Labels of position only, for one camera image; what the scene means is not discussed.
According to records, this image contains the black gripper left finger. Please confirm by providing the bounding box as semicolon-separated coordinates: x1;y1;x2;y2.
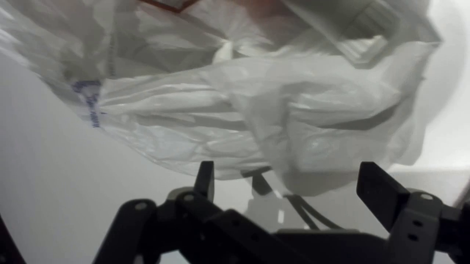
91;160;320;264

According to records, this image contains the white plastic bag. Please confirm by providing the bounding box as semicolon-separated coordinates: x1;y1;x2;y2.
0;0;444;199

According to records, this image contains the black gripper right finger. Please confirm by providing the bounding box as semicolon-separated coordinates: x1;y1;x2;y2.
355;160;470;264

